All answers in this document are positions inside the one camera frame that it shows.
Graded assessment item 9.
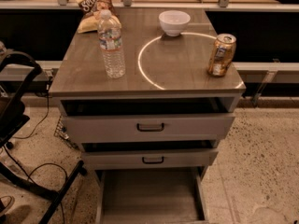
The grey drawer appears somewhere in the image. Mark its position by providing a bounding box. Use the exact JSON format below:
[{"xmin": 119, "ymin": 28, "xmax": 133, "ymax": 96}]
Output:
[
  {"xmin": 63, "ymin": 113, "xmax": 235, "ymax": 144},
  {"xmin": 95, "ymin": 168, "xmax": 209, "ymax": 224},
  {"xmin": 81, "ymin": 148, "xmax": 218, "ymax": 170}
]

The grey wooden drawer cabinet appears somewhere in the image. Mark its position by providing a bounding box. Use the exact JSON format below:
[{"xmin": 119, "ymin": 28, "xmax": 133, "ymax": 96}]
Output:
[{"xmin": 49, "ymin": 7, "xmax": 247, "ymax": 182}]

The clear plastic water bottle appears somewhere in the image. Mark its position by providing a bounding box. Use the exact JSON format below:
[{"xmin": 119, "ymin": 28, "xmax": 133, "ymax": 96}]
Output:
[{"xmin": 97, "ymin": 9, "xmax": 125, "ymax": 78}]

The white ceramic bowl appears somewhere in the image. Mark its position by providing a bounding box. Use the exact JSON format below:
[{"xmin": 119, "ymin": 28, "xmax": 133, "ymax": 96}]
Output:
[{"xmin": 159, "ymin": 10, "xmax": 191, "ymax": 36}]

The golden soda can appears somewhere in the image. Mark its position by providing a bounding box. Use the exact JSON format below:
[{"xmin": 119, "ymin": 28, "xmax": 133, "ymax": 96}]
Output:
[{"xmin": 207, "ymin": 34, "xmax": 236, "ymax": 77}]

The brown chip bag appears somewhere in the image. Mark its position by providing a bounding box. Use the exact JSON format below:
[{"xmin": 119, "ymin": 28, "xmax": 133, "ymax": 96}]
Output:
[{"xmin": 76, "ymin": 0, "xmax": 120, "ymax": 34}]

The shoe tip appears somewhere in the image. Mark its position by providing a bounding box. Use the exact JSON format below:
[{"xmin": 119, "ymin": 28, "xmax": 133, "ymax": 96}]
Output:
[{"xmin": 0, "ymin": 196, "xmax": 15, "ymax": 217}]

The black floor cable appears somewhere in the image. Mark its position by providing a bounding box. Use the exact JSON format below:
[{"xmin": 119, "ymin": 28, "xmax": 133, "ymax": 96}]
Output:
[{"xmin": 2, "ymin": 87, "xmax": 69, "ymax": 224}]

